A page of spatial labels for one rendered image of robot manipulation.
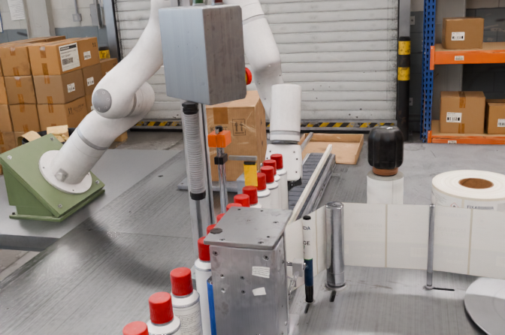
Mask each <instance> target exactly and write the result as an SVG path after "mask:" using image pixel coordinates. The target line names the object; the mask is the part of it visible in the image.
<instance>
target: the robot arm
mask: <svg viewBox="0 0 505 335"><path fill-rule="evenodd" d="M222 1H223V2H224V5H240V7H241V8H242V20H243V44H244V51H245V54H246V57H247V58H248V60H249V63H250V66H251V69H252V75H253V79H254V82H255V85H256V88H257V91H258V94H259V97H260V99H261V101H262V104H263V106H264V109H265V111H266V113H267V115H268V118H269V119H270V134H268V139H270V140H272V141H273V143H271V144H268V147H267V151H266V156H265V160H268V159H270V155H272V154H276V153H279V154H282V155H283V168H285V169H286V170H287V186H288V202H289V192H290V191H291V190H292V189H293V188H294V187H295V186H302V185H303V183H302V173H303V171H302V155H301V146H300V145H298V143H296V142H300V131H301V87H300V86H299V85H295V84H290V83H284V82H283V76H282V70H281V59H280V53H279V50H278V48H277V45H276V42H275V40H274V36H273V35H272V32H271V29H270V26H269V25H268V21H267V19H266V17H265V14H264V11H263V10H262V6H261V4H260V2H259V0H222ZM211 3H212V0H204V5H211ZM159 8H171V0H151V11H150V18H149V22H148V23H147V27H146V28H145V29H144V32H143V34H142V35H141V37H140V38H139V40H138V42H137V43H136V45H135V47H134V48H133V49H132V51H131V52H130V53H129V54H128V55H127V56H126V57H125V58H124V59H123V60H122V61H121V62H120V63H118V64H117V65H116V66H115V67H114V68H113V69H112V70H110V71H109V72H108V73H107V74H106V75H105V76H104V77H103V78H102V79H101V81H100V82H99V83H98V85H97V86H96V87H95V89H94V91H93V94H92V106H93V108H94V110H93V111H92V112H91V113H89V114H88V115H87V116H86V117H85V118H84V119H83V120H82V121H81V123H80V124H79V125H78V126H77V128H76V129H75V130H74V132H73V133H72V135H71V136H70V137H69V138H68V140H67V141H66V142H65V144H64V145H63V146H62V148H61V149H60V151H58V150H51V151H48V152H45V153H44V154H43V155H42V156H41V158H40V160H39V168H40V172H41V174H42V175H43V177H44V179H45V180H46V181H47V182H48V183H49V184H50V185H52V186H53V187H55V188H56V189H58V190H60V191H62V192H65V193H68V194H72V195H79V194H83V193H84V192H86V191H87V190H88V189H89V187H90V186H91V184H92V177H91V175H90V170H91V169H92V168H93V166H94V165H95V164H96V163H97V161H98V160H99V159H100V158H101V157H102V156H103V154H104V153H105V152H106V150H107V149H108V148H109V146H110V145H111V144H112V143H113V142H114V141H115V139H116V138H117V137H119V136H120V135H121V134H122V133H124V132H125V131H127V130H128V129H130V128H131V127H132V126H134V125H135V124H137V123H138V122H139V121H141V120H142V119H143V118H144V117H145V116H146V115H147V114H148V113H149V112H150V110H151V108H152V106H153V104H154V101H155V93H154V91H153V88H152V86H151V85H150V84H149V83H147V82H146V81H147V80H148V79H150V78H151V77H152V76H153V75H154V74H155V73H156V72H157V71H158V70H159V69H160V68H161V66H162V65H163V55H162V41H161V33H160V25H159ZM292 181H296V182H294V183H292Z"/></svg>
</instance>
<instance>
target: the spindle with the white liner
mask: <svg viewBox="0 0 505 335"><path fill-rule="evenodd" d="M367 161H368V163H369V165H370V166H373V170H371V171H369V172H368V173H367V204H403V196H404V174H403V173H402V172H400V171H399V170H398V168H399V167H400V166H401V165H402V164H403V162H404V136H403V134H402V132H401V130H400V129H399V127H397V126H394V125H378V126H374V127H373V128H372V129H371V130H370V133H369V135H368V137H367Z"/></svg>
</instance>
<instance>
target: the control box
mask: <svg viewBox="0 0 505 335"><path fill-rule="evenodd" d="M159 25H160V33H161V41H162V55H163V63H164V71H165V85H166V93H167V96H168V97H172V98H178V99H182V100H186V101H192V102H195V103H199V104H206V105H209V106H211V105H215V104H222V103H226V102H230V101H236V100H241V99H244V98H245V97H246V70H245V57H244V44H243V20H242V8H241V7H240V5H214V6H211V5H202V6H184V7H183V6H182V7H172V8H159Z"/></svg>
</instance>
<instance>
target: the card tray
mask: <svg viewBox="0 0 505 335"><path fill-rule="evenodd" d="M308 134H309V133H304V134H303V136H302V137H301V139H300V142H297V143H298V145H301V144H302V143H303V142H304V140H305V139H306V137H307V136H308ZM363 143H364V135H363V134H313V136H312V138H311V139H310V141H309V143H308V144H307V145H306V147H305V148H304V150H303V152H302V153H301V155H302V161H303V159H304V157H305V156H306V154H307V153H311V152H322V153H325V151H326V149H327V147H328V145H329V144H332V150H331V152H330V153H332V154H335V160H336V164H356V163H357V161H358V157H359V154H360V152H361V148H362V146H363Z"/></svg>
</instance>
